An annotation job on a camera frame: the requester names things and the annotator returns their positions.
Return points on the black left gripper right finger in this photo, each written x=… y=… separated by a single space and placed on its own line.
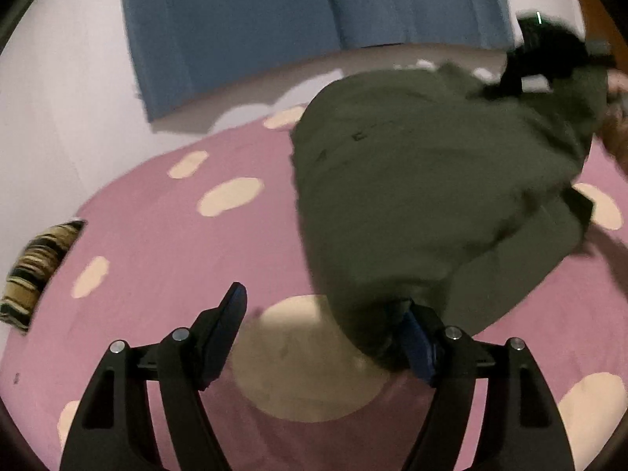
x=501 y=387

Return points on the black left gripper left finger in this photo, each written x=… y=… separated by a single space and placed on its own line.
x=113 y=428

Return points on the olive green jacket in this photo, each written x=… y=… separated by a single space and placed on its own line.
x=429 y=187

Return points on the striped black gold pillow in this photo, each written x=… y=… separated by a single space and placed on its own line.
x=32 y=271

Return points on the pink polka dot bedsheet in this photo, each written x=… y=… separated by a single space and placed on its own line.
x=166 y=241

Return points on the blue curtain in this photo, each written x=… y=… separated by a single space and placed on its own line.
x=182 y=49

